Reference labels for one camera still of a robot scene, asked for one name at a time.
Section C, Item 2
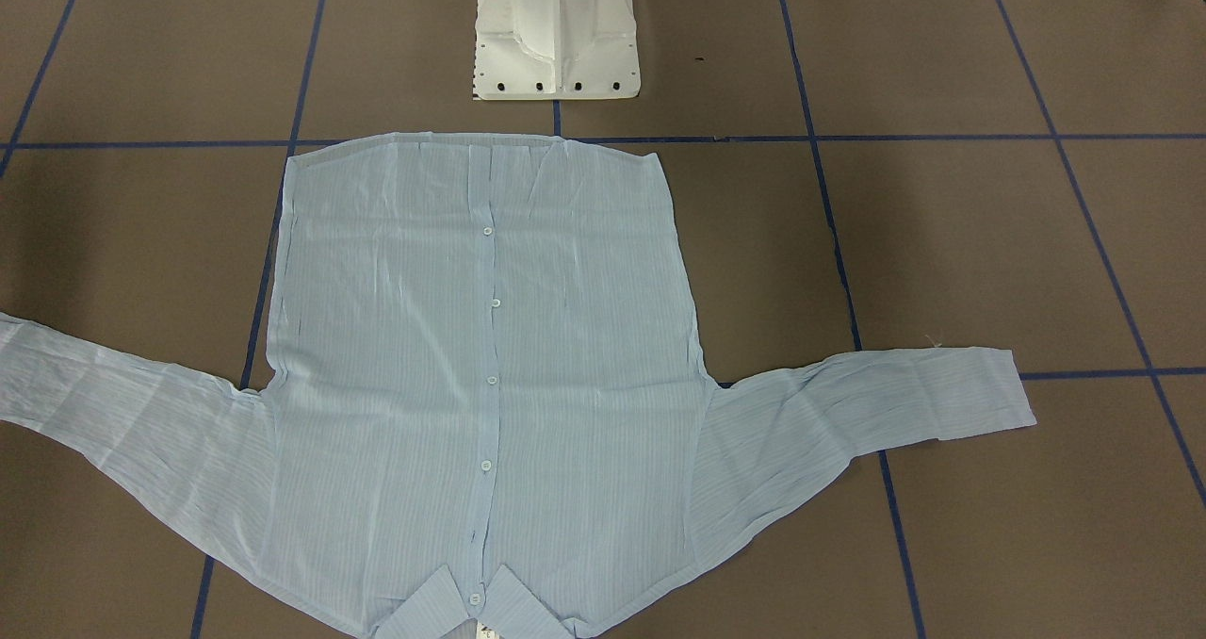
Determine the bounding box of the light blue button-up shirt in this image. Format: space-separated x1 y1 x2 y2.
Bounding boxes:
2 133 1035 638

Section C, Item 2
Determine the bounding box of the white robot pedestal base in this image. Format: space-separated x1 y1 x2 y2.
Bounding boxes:
472 0 642 101

